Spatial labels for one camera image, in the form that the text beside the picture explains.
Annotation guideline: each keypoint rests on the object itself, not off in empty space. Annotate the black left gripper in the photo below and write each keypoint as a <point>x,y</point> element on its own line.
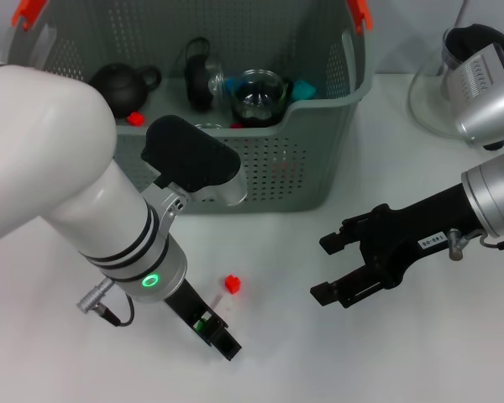
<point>185,304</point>

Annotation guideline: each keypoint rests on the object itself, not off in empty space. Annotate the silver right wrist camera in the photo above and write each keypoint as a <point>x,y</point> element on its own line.
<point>483,96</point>

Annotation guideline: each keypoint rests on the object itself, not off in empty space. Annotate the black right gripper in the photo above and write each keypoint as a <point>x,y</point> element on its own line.
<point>411,235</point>

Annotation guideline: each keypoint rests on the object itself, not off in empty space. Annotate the black clay teapot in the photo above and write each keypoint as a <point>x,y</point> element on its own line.
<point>122,88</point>

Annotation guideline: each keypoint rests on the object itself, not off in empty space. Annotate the grey perforated plastic storage basket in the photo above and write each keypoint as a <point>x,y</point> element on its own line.
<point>298,176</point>

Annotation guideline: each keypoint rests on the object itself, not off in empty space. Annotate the cyan square toy brick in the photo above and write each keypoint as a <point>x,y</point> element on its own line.
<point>303,90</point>

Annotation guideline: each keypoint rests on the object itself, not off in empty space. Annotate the glass teacup with black sleeve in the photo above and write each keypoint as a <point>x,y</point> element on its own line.
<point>260,101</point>
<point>208,125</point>
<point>197,84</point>

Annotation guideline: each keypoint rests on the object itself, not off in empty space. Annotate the blue square toy brick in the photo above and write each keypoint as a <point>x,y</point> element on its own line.
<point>230,86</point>

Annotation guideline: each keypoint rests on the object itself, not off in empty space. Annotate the small red toy brick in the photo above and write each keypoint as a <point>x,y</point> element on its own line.
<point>135,119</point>
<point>232,284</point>

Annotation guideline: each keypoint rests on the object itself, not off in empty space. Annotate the white toy brick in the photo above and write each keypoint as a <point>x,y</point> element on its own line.
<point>217,299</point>

